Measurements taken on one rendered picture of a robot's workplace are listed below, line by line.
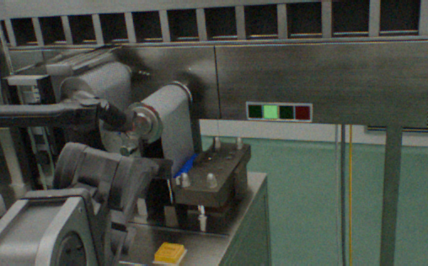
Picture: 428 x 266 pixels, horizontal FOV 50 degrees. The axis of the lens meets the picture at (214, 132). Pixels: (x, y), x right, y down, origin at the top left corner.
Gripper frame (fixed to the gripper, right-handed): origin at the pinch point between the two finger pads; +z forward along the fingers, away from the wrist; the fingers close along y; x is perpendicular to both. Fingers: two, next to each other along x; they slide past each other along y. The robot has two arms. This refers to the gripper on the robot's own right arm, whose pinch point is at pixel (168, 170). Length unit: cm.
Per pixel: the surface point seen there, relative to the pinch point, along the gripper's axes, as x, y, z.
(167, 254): -26.1, 10.4, -16.7
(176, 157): 4.8, 0.3, 4.7
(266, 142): 41, -36, 279
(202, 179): -2.3, 11.8, 3.2
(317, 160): 26, 16, 257
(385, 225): -14, 72, 62
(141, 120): 15.2, -5.4, -13.6
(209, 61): 42.7, 7.1, 10.9
